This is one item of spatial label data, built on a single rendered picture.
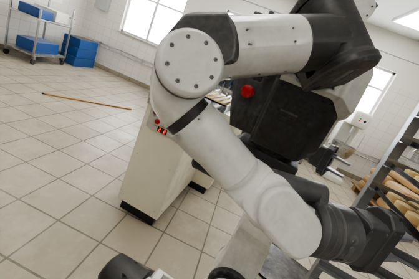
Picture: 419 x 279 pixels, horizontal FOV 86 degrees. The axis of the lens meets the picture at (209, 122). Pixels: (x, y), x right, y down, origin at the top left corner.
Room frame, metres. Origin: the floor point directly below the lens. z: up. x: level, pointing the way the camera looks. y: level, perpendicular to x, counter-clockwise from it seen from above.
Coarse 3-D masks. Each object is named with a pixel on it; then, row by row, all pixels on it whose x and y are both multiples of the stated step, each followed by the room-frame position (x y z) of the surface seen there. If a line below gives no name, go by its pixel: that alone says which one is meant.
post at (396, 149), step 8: (416, 112) 0.76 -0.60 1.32; (408, 120) 0.77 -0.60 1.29; (416, 120) 0.75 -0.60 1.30; (408, 128) 0.75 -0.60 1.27; (416, 128) 0.75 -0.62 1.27; (400, 136) 0.76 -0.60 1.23; (392, 144) 0.77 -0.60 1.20; (400, 144) 0.75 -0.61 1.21; (392, 152) 0.75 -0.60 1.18; (400, 152) 0.75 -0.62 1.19; (384, 160) 0.76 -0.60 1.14; (376, 168) 0.78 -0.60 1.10; (384, 168) 0.75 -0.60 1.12; (376, 176) 0.75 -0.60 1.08; (384, 176) 0.75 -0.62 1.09; (368, 184) 0.76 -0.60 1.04; (360, 192) 0.78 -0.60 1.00; (368, 192) 0.75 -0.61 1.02; (360, 200) 0.76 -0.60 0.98; (368, 200) 0.75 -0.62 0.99; (312, 272) 0.76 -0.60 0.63; (320, 272) 0.75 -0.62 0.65
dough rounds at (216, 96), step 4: (212, 92) 2.41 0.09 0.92; (216, 92) 2.55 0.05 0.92; (208, 96) 2.06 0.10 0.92; (212, 96) 2.15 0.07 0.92; (216, 96) 2.26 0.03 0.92; (220, 96) 2.37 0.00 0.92; (224, 96) 2.55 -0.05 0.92; (216, 100) 2.02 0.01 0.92; (220, 100) 2.13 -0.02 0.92; (224, 100) 2.19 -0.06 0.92; (228, 100) 2.30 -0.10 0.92; (224, 104) 2.02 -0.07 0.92; (228, 104) 2.19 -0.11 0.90
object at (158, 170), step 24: (144, 120) 1.39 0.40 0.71; (144, 144) 1.38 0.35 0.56; (168, 144) 1.35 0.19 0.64; (144, 168) 1.37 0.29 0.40; (168, 168) 1.33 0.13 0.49; (192, 168) 1.80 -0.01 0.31; (120, 192) 1.39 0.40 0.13; (144, 192) 1.35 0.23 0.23; (168, 192) 1.36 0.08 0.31; (144, 216) 1.37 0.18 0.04
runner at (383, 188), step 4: (372, 180) 0.76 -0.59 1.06; (372, 184) 0.75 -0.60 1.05; (376, 184) 0.75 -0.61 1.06; (380, 184) 0.75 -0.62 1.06; (372, 188) 0.75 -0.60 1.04; (380, 188) 0.74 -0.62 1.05; (384, 188) 0.74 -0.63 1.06; (388, 188) 0.74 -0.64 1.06; (384, 192) 0.74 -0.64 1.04; (396, 192) 0.73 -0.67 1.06; (400, 192) 0.73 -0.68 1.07; (404, 196) 0.73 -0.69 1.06; (408, 196) 0.72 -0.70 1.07; (408, 200) 0.72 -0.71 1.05; (412, 200) 0.72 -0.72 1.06; (416, 200) 0.72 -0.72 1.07
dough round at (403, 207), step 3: (396, 201) 0.64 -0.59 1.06; (399, 201) 0.64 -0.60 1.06; (396, 204) 0.63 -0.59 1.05; (399, 204) 0.62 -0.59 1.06; (402, 204) 0.62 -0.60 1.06; (405, 204) 0.63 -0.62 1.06; (399, 207) 0.62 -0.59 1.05; (402, 207) 0.61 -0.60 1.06; (405, 207) 0.61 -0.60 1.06; (408, 207) 0.61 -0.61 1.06; (411, 207) 0.62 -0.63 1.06; (402, 210) 0.61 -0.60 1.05; (405, 210) 0.61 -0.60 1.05; (408, 210) 0.60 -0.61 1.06; (411, 210) 0.60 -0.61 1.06; (414, 210) 0.60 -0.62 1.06; (405, 213) 0.60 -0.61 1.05
